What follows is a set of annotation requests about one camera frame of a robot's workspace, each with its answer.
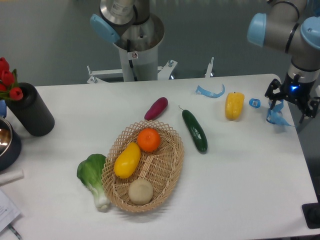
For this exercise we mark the beige round potato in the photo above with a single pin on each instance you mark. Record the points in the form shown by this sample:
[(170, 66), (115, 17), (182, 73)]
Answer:
[(140, 191)]

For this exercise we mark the green bok choy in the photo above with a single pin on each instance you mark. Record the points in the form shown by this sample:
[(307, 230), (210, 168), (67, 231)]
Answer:
[(89, 172)]

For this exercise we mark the orange fruit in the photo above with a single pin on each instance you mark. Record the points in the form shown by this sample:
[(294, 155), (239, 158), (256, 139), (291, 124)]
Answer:
[(148, 139)]

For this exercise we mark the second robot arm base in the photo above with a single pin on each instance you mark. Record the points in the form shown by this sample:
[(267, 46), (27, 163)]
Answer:
[(135, 32)]

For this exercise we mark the yellow mango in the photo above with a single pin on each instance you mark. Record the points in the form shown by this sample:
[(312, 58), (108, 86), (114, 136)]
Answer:
[(127, 162)]

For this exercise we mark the green cucumber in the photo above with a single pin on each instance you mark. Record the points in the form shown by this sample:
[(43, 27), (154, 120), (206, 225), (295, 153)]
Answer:
[(195, 130)]

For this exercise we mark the blue tape strip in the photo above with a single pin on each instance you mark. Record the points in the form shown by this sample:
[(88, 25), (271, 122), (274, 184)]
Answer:
[(201, 91)]

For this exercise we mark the small blue tag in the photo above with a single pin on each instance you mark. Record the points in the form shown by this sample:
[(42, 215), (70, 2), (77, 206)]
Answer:
[(255, 103)]

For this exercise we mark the black cylindrical vase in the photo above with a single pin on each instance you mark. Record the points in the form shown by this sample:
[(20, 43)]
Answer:
[(31, 111)]

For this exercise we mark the white metal stand frame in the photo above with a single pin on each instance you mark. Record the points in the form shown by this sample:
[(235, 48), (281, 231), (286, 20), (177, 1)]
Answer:
[(166, 72)]

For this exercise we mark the blue crumpled tape piece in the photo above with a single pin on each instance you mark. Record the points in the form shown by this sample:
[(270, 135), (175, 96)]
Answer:
[(275, 116)]

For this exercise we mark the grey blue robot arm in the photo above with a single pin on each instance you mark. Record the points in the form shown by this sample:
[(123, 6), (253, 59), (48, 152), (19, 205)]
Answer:
[(280, 30)]

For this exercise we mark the yellow bell pepper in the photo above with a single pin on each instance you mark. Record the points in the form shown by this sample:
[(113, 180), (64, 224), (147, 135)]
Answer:
[(234, 105)]

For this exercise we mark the white paper sheet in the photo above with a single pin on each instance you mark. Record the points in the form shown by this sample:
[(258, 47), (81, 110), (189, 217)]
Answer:
[(8, 211)]

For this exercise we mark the white paper roll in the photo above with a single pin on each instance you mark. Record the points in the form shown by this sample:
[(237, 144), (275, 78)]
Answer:
[(11, 176)]

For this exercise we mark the black device at edge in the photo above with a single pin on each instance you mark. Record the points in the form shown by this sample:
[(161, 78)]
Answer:
[(311, 212)]

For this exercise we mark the pen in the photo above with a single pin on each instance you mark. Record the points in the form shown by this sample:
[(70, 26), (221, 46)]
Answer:
[(14, 231)]

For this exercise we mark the dark metal bowl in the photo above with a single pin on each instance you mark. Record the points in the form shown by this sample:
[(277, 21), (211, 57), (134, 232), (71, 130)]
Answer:
[(10, 144)]

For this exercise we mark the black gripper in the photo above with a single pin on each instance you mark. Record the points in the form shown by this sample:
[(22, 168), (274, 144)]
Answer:
[(294, 91)]

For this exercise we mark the red tulip flowers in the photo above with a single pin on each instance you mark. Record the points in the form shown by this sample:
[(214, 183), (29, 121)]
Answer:
[(9, 86)]

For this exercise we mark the purple sweet potato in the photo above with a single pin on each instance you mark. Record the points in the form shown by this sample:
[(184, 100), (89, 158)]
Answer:
[(157, 108)]

